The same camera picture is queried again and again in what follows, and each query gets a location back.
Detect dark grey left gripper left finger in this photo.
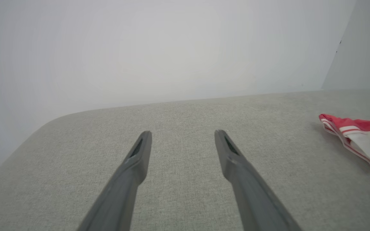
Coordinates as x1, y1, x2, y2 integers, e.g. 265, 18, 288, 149
76, 130, 153, 231

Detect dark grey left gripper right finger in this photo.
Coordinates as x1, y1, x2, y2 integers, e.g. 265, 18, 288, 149
214, 129, 303, 231

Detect red Bulls 23 basketball jersey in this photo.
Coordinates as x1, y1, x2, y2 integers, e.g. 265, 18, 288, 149
319, 94, 370, 187

